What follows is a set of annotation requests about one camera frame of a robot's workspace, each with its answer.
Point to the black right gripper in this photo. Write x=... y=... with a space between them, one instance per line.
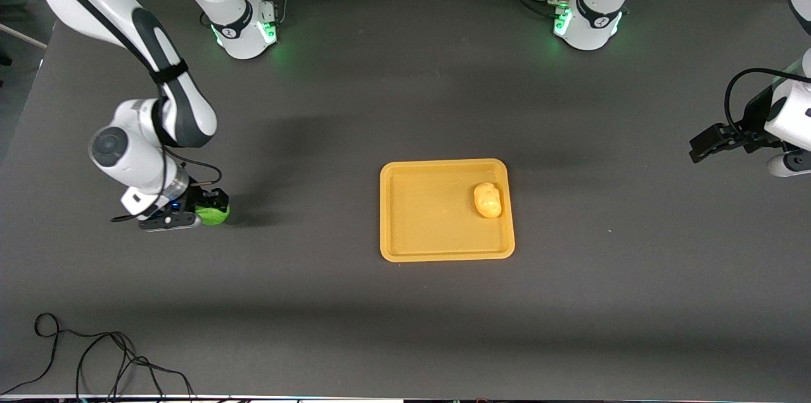
x=204 y=197

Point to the yellow potato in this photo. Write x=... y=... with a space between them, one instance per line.
x=488 y=200

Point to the green apple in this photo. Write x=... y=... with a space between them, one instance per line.
x=213 y=216

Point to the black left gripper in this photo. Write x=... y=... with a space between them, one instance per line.
x=754 y=119

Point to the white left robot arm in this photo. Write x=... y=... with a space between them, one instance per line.
x=586 y=35

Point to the dark grey table mat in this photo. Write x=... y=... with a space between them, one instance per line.
x=405 y=105

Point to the pale slanted bar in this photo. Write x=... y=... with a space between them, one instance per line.
x=25 y=35

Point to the yellow plastic tray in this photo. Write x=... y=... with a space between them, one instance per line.
x=431 y=225

